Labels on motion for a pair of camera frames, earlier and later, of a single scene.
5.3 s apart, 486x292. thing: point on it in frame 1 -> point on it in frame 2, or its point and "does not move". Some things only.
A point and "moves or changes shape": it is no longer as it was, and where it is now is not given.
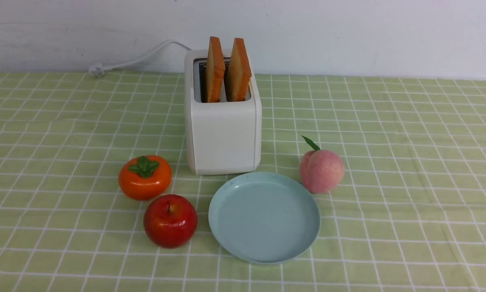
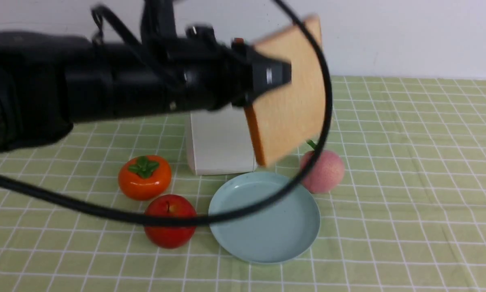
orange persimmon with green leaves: x=144 y=178 does not move
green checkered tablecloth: x=419 y=209 does not move
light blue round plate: x=263 y=217 does not move
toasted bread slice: x=215 y=70 moves or changes shape
